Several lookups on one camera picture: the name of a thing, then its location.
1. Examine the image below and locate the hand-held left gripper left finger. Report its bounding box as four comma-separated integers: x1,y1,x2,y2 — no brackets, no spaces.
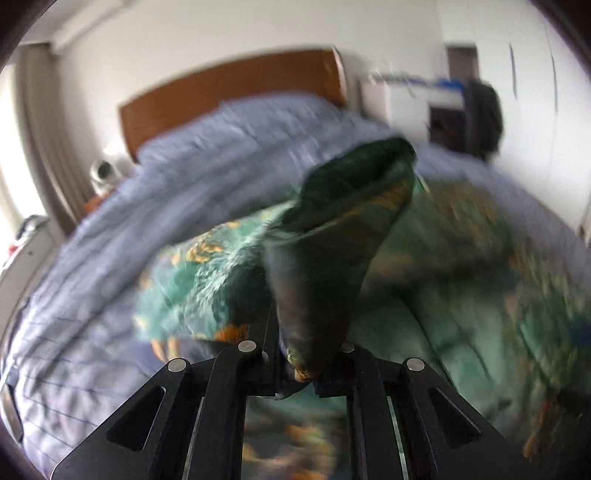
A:
48,302,283,480

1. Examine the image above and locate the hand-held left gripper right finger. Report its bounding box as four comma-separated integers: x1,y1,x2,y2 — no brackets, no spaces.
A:
316,342,546,480

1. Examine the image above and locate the green printed jacket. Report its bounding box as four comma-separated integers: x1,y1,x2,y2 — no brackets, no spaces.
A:
133,136,591,480

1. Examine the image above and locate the bed with purple plaid duvet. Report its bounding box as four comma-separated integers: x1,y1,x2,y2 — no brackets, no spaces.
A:
0,92,580,476

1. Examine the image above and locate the wooden nightstand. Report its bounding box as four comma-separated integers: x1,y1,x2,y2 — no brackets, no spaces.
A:
83,194,112,215

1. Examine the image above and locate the phone with photo case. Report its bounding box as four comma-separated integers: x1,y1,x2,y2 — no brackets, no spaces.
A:
0,383,24,444

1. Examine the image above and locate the white window cabinet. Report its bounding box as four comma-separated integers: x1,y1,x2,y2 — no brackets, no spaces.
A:
0,222,68,333

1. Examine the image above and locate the small white fan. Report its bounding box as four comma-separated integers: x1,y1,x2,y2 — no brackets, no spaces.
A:
89,159,116,197

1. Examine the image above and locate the white crumpled cloth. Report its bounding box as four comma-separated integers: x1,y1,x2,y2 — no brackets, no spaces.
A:
18,215,49,241

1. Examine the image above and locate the white desk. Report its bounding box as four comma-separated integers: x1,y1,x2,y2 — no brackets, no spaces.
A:
365,74,476,153

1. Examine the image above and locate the wooden headboard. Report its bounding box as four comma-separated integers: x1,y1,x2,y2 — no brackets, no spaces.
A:
119,46,349,164

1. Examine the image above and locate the dark hanging jacket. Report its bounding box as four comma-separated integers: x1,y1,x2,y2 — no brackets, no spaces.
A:
462,78,504,160

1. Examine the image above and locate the beige curtain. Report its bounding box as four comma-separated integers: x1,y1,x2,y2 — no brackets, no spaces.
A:
16,44,93,227

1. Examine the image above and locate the white wardrobe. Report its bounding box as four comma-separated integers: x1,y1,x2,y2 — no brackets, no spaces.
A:
438,0,591,241

